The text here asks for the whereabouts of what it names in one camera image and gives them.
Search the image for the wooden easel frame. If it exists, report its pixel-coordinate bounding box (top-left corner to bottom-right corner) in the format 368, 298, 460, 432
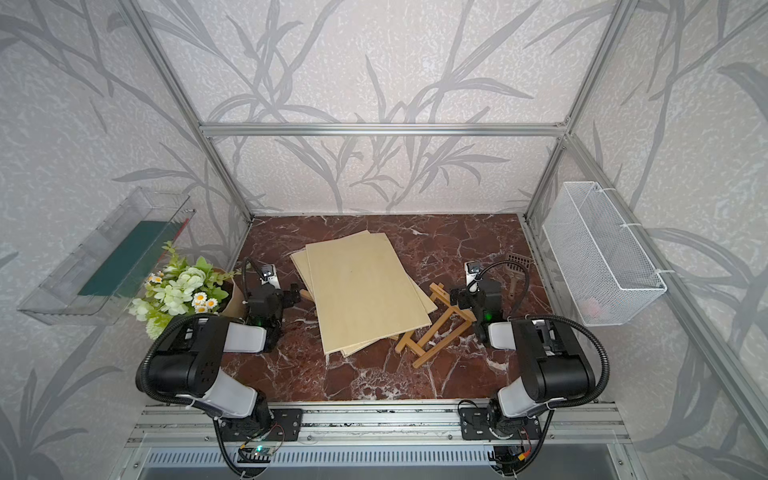
299, 289, 314, 302
395, 283, 477, 368

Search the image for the light plywood board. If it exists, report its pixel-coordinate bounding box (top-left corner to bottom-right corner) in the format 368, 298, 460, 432
290, 230, 439, 359
304, 232, 432, 355

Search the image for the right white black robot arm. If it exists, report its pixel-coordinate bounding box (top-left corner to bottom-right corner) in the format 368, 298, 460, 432
449, 280, 610, 422

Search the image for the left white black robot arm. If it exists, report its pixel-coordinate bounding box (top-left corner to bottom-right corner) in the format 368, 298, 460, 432
136, 283, 302, 428

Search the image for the brown plastic grid piece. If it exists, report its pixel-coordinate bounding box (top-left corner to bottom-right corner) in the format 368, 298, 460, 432
507, 253, 534, 302

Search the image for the artificial flower bouquet in pot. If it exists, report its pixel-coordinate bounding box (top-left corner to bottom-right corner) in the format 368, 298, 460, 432
128, 242, 246, 340

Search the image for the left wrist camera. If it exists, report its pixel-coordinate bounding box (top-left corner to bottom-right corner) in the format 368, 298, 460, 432
259, 264, 281, 289

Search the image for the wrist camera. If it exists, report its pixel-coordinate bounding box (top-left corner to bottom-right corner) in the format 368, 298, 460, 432
259, 264, 281, 289
464, 261, 483, 286

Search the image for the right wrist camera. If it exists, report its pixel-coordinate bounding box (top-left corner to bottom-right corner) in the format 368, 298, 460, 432
464, 261, 483, 286

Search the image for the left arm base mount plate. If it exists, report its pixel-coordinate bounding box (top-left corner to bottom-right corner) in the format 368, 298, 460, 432
219, 408, 303, 443

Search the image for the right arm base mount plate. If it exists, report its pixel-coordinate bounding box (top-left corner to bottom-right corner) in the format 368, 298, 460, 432
457, 399, 541, 441

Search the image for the white wire mesh basket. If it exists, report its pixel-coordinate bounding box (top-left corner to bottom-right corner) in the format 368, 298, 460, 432
543, 181, 667, 327

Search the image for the aluminium front rail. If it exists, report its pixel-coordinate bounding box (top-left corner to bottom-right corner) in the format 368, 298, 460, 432
126, 399, 631, 448

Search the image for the clear plastic wall tray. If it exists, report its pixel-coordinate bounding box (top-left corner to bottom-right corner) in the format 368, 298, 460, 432
18, 187, 195, 326

